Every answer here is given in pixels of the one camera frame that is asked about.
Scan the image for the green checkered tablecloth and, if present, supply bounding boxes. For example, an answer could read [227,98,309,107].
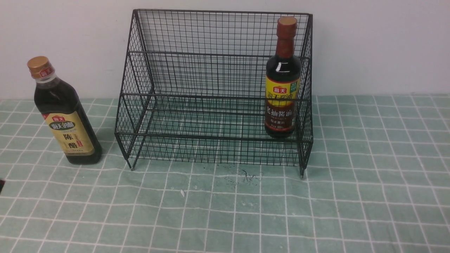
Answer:
[1,94,450,253]

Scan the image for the black wire mesh shelf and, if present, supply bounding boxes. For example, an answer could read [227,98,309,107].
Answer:
[115,9,314,176]

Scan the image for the soy sauce bottle red cap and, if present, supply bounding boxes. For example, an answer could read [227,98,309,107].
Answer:
[264,16,301,139]

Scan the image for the vinegar bottle gold cap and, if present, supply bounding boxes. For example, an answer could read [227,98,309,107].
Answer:
[27,56,102,165]

